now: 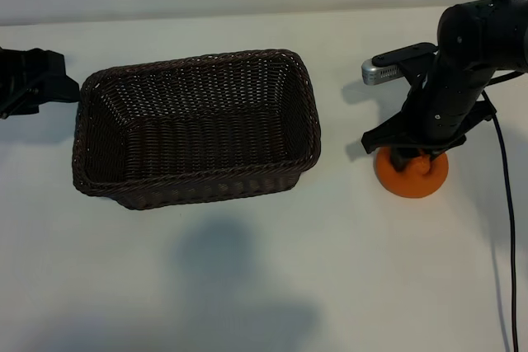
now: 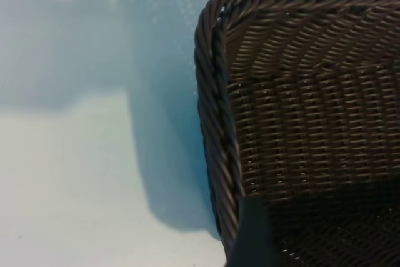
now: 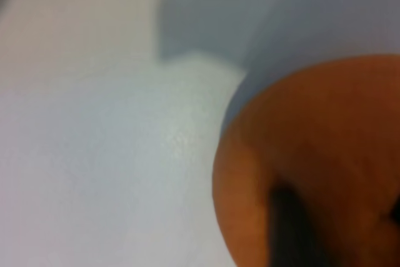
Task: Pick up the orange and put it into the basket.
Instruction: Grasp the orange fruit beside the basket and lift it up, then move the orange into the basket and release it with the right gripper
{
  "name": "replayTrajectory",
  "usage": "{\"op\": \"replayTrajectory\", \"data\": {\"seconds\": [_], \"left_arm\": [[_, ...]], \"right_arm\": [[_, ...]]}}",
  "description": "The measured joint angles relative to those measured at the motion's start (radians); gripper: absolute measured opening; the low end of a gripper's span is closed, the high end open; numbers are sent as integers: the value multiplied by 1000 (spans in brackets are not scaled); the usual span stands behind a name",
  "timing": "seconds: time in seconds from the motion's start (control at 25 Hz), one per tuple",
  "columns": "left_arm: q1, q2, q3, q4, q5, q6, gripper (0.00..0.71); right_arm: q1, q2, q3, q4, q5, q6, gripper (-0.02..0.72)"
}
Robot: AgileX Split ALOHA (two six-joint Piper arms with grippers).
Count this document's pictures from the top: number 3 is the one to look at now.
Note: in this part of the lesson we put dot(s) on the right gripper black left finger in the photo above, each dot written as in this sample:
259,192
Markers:
290,232

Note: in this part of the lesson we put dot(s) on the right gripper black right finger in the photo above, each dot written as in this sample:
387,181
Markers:
396,212

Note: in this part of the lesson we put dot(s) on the orange fruit with stem knob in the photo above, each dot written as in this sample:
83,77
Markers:
312,117

